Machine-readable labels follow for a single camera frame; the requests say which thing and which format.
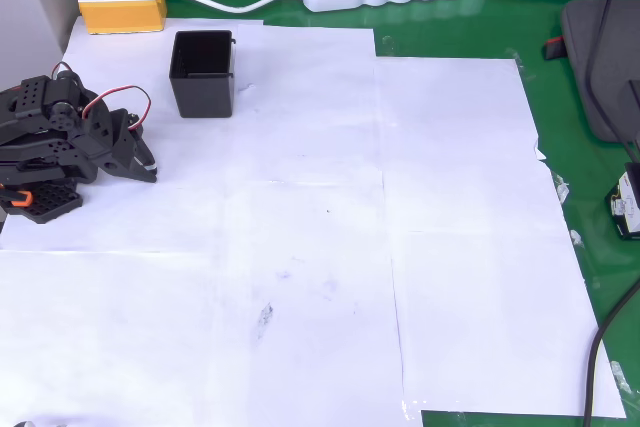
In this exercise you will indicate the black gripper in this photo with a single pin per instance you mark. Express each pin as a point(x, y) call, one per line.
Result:
point(121, 154)

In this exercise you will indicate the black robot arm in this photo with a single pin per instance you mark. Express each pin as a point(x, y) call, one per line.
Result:
point(30, 157)

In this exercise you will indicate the black square container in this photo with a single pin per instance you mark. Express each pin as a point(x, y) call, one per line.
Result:
point(205, 92)

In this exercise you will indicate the yellow cardboard box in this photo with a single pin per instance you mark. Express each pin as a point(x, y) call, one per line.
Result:
point(122, 4)

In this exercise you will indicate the orange clamp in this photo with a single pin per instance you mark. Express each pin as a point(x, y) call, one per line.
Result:
point(17, 197)

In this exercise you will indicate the white paper sheet cover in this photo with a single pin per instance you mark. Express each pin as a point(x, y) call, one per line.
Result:
point(320, 247)

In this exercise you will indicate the green desk mat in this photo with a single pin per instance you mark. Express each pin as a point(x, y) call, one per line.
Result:
point(500, 27)

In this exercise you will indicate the red black tag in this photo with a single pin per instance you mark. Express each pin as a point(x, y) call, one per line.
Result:
point(555, 48)

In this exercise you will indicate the grey laptop sleeve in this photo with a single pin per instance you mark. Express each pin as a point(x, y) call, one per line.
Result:
point(615, 47)

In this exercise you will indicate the small black labelled device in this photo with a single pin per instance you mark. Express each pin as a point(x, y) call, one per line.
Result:
point(625, 204)

